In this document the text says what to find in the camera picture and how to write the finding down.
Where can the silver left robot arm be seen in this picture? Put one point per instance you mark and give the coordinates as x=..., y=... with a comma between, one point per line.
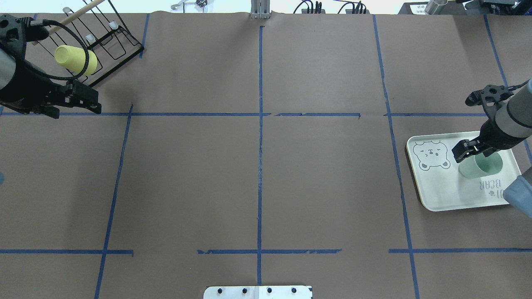
x=26, y=92

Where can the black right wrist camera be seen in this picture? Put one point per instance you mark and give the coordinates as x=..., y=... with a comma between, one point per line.
x=491, y=98

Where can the yellow plastic cup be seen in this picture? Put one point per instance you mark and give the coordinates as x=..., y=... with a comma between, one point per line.
x=73, y=59

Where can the black wire cup rack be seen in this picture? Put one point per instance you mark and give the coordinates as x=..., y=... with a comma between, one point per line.
x=103, y=30

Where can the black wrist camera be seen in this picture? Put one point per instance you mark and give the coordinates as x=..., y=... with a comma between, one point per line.
x=491, y=98
x=16, y=32

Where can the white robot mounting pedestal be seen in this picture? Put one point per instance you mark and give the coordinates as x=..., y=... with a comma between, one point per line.
x=259, y=292

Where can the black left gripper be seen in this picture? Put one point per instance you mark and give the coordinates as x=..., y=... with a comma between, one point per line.
x=25, y=93

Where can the aluminium frame post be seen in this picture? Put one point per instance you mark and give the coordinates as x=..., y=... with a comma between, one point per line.
x=260, y=9

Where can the silver metal can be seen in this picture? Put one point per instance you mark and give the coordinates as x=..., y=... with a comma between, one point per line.
x=435, y=7

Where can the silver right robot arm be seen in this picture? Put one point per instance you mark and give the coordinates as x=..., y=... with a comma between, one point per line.
x=509, y=120

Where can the cream bear serving tray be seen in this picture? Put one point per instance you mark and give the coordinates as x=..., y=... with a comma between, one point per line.
x=445, y=185

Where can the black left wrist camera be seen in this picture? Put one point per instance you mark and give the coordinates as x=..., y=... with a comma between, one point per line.
x=16, y=32

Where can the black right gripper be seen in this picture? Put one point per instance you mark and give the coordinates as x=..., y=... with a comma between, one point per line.
x=493, y=133

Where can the pale green plastic cup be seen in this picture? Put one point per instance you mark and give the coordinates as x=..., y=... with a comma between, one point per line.
x=478, y=166

